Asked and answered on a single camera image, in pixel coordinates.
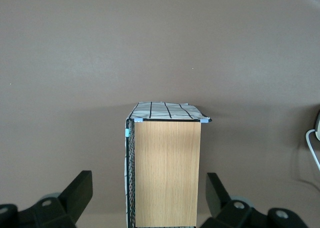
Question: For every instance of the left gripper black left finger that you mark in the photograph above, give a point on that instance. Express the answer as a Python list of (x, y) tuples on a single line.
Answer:
[(50, 213)]

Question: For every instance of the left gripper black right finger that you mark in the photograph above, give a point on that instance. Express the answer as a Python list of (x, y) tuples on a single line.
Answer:
[(240, 215)]

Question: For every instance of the cream white toaster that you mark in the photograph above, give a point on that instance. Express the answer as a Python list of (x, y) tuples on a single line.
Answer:
[(318, 128)]

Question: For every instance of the wooden shelf insert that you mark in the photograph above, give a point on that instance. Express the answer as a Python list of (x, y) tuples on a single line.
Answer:
[(167, 173)]

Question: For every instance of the light blue clip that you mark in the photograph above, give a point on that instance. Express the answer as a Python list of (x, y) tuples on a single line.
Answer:
[(127, 132), (205, 120), (138, 120)]

